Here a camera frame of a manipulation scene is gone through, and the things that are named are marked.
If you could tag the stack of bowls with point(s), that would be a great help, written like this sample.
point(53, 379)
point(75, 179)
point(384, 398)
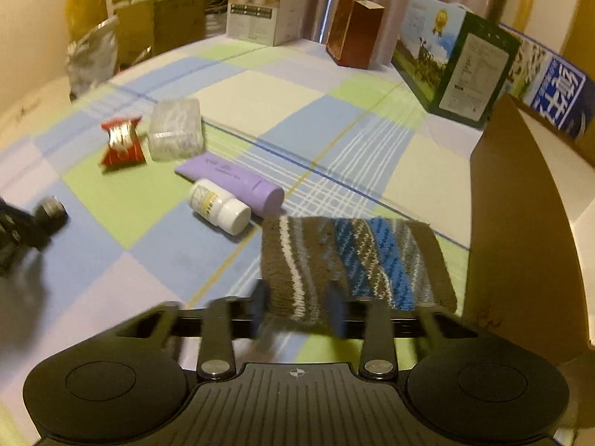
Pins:
point(216, 14)

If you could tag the crumpled silver foil bag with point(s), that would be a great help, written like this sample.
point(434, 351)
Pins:
point(90, 60)

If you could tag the wooden door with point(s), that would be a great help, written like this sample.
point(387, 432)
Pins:
point(578, 18)

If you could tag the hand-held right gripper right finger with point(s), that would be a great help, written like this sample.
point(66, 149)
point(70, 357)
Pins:
point(333, 309)

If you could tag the purple tube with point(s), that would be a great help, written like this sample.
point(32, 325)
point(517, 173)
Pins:
point(232, 179)

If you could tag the clear floss pick box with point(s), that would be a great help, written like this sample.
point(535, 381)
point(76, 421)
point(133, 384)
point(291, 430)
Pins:
point(174, 130)

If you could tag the white pill bottle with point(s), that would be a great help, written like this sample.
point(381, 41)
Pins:
point(218, 204)

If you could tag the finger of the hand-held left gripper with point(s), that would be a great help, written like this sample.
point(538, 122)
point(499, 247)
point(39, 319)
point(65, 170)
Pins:
point(46, 216)

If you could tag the checked tablecloth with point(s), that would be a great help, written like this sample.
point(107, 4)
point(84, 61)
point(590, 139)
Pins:
point(139, 223)

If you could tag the red snack packet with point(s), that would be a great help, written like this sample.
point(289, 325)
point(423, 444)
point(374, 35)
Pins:
point(121, 141)

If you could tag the striped knit sock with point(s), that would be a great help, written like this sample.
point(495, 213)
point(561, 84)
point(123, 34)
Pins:
point(325, 251)

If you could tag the green milk carton box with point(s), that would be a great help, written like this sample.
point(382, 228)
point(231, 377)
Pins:
point(474, 69)

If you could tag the blue milk carton box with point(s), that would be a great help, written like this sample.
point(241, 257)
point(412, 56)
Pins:
point(558, 93)

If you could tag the dark red box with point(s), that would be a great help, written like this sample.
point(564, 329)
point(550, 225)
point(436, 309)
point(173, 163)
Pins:
point(358, 32)

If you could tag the white photo product box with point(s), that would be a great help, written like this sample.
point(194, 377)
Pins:
point(260, 9)

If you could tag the brown cardboard box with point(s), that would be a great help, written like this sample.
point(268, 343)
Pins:
point(511, 218)

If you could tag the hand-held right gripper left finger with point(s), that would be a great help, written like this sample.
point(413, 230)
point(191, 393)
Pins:
point(259, 306)

